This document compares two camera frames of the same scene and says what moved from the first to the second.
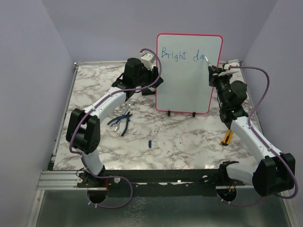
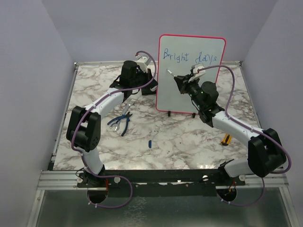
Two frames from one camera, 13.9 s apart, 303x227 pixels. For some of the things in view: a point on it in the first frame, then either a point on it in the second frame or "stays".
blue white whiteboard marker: x=207 y=60 → x=171 y=73
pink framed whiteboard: x=186 y=87 stays
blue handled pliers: x=117 y=119 stays
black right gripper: x=214 y=75 → x=183 y=83
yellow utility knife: x=227 y=137 stays
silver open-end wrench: x=129 y=104 stays
